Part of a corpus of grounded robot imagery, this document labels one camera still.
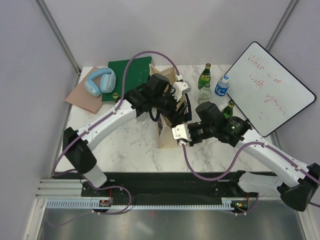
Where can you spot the blue-capped water bottle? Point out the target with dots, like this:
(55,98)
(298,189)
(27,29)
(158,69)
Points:
(222,86)
(142,118)

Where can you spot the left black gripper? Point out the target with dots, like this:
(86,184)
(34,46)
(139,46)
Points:
(174,117)

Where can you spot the white whiteboard black frame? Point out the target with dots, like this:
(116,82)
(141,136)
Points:
(265,91)

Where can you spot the clear green-capped bottle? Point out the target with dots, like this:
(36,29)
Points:
(205,94)

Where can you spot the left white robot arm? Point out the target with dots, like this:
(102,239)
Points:
(158,93)

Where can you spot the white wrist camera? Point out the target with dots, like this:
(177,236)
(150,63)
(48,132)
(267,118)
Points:
(181,134)
(180,87)

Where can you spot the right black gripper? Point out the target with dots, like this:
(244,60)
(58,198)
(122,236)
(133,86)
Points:
(193,141)

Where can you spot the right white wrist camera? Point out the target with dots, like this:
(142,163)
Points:
(181,134)

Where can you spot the green ring binder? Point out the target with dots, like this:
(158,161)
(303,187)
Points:
(137,74)

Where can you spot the pink brown notebook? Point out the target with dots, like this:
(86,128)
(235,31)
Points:
(81,98)

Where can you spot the light blue headphones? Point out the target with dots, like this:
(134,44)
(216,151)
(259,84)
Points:
(101,81)

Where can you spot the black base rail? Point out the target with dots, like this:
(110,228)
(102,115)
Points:
(165,188)

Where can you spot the beige canvas tote bag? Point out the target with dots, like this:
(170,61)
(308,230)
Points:
(165,138)

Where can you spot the white cable duct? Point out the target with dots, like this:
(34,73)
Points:
(104,204)

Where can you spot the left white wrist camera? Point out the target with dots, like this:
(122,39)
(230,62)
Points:
(180,87)

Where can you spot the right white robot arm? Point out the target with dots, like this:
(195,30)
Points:
(295,182)

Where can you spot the green Perrier glass bottle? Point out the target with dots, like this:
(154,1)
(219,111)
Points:
(205,76)

